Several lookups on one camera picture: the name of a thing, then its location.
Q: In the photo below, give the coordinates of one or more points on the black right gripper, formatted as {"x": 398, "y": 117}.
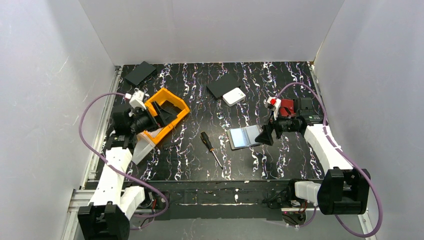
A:
{"x": 273, "y": 128}

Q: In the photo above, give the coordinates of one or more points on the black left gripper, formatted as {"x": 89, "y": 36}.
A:
{"x": 154, "y": 116}

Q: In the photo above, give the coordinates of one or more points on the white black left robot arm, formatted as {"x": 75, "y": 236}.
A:
{"x": 117, "y": 196}

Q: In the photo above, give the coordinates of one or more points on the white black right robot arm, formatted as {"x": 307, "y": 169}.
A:
{"x": 343, "y": 190}

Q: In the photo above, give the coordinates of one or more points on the grey card in bin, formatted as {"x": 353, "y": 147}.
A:
{"x": 154, "y": 133}

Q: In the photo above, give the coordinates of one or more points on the red leather card holder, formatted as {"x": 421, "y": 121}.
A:
{"x": 286, "y": 109}

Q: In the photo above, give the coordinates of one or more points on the yellow plastic bin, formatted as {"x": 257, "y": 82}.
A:
{"x": 168, "y": 110}

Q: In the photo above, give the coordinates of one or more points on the black screwdriver bit strip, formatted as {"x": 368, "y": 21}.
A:
{"x": 170, "y": 146}

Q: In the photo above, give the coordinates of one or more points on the white plastic bin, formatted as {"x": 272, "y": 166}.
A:
{"x": 142, "y": 148}

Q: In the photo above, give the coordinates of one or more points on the yellow black screwdriver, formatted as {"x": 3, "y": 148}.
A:
{"x": 206, "y": 141}

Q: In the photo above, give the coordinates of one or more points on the white rectangular box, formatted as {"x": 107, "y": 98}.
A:
{"x": 234, "y": 96}

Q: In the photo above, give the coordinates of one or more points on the black flat pad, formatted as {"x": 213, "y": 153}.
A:
{"x": 140, "y": 73}

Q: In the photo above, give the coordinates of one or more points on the black flat box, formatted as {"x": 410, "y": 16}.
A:
{"x": 223, "y": 85}

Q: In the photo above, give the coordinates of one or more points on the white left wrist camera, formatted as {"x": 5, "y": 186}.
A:
{"x": 136, "y": 100}

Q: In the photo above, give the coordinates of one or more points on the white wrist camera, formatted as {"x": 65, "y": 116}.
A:
{"x": 136, "y": 100}
{"x": 274, "y": 105}

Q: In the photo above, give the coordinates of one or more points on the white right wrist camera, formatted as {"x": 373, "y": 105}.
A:
{"x": 274, "y": 105}

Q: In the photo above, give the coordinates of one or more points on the aluminium left side rail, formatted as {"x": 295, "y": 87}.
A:
{"x": 90, "y": 171}

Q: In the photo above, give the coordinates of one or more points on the aluminium rail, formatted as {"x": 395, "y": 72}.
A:
{"x": 90, "y": 171}
{"x": 230, "y": 196}

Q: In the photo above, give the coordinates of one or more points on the aluminium front rail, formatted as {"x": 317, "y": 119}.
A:
{"x": 230, "y": 196}

